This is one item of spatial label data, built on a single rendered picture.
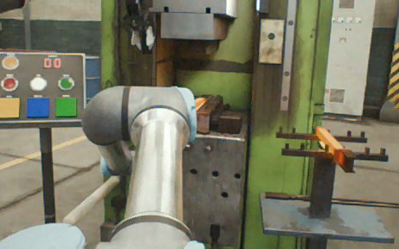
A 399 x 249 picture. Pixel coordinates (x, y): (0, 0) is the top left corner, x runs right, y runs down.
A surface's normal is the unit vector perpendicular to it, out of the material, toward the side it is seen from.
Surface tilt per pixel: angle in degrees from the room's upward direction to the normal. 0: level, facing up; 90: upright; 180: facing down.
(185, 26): 90
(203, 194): 90
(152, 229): 20
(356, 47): 90
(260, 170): 90
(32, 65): 60
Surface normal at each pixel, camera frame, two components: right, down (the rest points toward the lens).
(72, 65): 0.23, -0.29
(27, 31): -0.37, 0.19
